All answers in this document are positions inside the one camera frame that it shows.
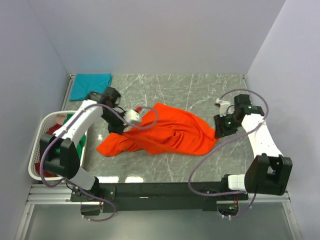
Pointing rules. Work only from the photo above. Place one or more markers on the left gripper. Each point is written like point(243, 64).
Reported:
point(119, 129)

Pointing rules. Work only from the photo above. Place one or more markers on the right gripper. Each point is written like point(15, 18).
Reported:
point(220, 130)

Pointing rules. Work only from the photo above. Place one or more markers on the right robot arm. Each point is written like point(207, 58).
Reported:
point(270, 170)

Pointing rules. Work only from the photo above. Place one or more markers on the orange t-shirt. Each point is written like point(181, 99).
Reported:
point(176, 131)

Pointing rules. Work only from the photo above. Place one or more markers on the white laundry basket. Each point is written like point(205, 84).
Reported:
point(49, 125)

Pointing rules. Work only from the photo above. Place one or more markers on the dark red t-shirt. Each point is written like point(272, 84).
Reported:
point(36, 163)

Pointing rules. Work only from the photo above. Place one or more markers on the beige garment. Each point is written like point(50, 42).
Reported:
point(60, 118)

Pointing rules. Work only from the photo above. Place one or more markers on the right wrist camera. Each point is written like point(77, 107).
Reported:
point(223, 106)

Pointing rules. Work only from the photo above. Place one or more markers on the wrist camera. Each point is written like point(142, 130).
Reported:
point(132, 116)
point(223, 106)

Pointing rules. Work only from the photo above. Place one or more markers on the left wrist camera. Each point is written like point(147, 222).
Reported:
point(132, 116)

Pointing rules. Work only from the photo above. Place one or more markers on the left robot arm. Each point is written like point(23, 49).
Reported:
point(58, 151)

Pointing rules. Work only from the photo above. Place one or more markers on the folded teal t-shirt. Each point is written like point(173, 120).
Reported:
point(86, 83)

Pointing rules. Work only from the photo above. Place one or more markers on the black base beam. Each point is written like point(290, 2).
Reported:
point(145, 196)

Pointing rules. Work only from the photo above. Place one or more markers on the green t-shirt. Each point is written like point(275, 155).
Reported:
point(82, 141)

